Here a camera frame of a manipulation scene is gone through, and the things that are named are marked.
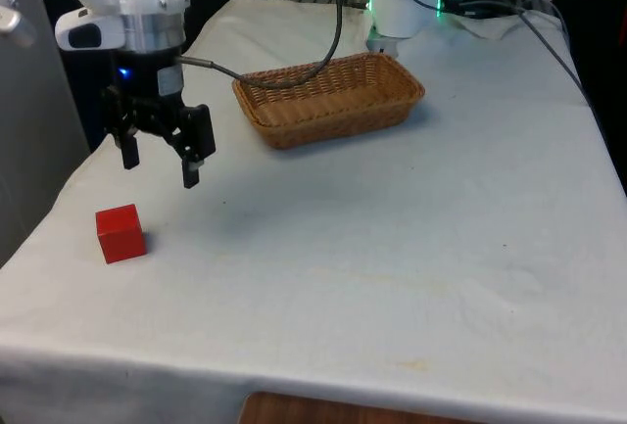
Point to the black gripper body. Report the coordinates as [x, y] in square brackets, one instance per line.
[147, 74]

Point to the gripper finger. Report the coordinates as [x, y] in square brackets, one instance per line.
[198, 132]
[130, 152]

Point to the red cube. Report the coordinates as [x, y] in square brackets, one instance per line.
[122, 238]

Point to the brown wicker basket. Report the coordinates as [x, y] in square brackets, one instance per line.
[338, 115]

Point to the grey cabinet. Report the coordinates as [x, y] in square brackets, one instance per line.
[34, 150]

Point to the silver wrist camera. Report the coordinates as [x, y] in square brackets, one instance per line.
[93, 27]

